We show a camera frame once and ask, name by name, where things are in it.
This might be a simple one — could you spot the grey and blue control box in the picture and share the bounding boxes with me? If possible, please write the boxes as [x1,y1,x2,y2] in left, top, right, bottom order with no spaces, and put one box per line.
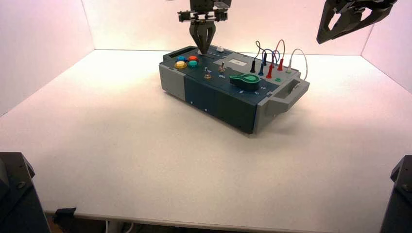
[158,45,310,135]

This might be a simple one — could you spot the green and black rotary knob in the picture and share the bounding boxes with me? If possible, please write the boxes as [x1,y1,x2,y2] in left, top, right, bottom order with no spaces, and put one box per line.
[229,73,261,92]

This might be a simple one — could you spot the black banana plug cable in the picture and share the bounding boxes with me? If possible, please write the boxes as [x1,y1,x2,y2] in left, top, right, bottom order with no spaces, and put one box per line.
[250,40,268,74]

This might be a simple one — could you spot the red banana plug cable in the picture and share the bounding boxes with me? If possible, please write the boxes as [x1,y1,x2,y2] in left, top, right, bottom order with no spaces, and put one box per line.
[266,39,286,80]

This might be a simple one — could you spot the black table clamp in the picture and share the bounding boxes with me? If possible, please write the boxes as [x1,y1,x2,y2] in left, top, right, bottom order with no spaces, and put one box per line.
[53,207,77,224]

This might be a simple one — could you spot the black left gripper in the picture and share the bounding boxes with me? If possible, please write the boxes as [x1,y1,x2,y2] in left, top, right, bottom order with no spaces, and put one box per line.
[178,0,232,55]

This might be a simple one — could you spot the blue banana plug cable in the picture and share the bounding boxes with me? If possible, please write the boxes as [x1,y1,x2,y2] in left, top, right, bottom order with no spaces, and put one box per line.
[258,49,281,77]

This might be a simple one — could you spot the white plug cable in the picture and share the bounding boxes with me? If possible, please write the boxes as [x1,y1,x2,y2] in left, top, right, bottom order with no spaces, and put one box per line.
[286,49,309,86]

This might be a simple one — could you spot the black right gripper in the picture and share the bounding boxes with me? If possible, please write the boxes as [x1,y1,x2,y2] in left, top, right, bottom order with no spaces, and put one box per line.
[316,0,398,45]

